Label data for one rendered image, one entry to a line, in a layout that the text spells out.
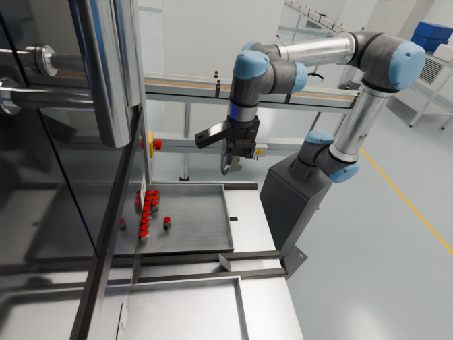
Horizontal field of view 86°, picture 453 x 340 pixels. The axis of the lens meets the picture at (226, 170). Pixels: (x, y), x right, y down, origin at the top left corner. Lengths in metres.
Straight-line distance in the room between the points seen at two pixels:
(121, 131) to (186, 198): 0.71
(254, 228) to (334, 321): 1.12
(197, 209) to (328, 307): 1.24
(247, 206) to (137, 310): 0.46
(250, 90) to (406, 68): 0.47
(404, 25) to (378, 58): 6.24
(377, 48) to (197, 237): 0.78
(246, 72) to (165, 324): 0.60
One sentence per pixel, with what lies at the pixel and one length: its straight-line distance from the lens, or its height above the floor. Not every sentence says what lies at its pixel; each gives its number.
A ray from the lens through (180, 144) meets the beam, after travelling 1.73.
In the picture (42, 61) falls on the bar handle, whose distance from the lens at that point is 0.24.
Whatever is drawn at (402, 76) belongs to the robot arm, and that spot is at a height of 1.36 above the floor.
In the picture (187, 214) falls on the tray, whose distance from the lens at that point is 0.83.
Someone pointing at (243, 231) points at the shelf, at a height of 0.88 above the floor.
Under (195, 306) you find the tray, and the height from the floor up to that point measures 0.88.
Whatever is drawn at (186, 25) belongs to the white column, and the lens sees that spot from 2.03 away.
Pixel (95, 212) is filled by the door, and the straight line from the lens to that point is 0.36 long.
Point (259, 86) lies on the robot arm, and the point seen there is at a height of 1.33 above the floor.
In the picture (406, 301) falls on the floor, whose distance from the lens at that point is 2.21.
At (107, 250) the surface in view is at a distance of 0.39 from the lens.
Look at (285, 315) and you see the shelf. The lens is 0.74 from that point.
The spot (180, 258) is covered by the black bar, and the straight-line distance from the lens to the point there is 0.72.
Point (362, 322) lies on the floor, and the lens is 1.93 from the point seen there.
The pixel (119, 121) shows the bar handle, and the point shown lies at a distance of 0.17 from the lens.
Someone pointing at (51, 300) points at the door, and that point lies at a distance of 0.28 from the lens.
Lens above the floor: 1.54
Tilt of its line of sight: 41 degrees down
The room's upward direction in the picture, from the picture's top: 11 degrees clockwise
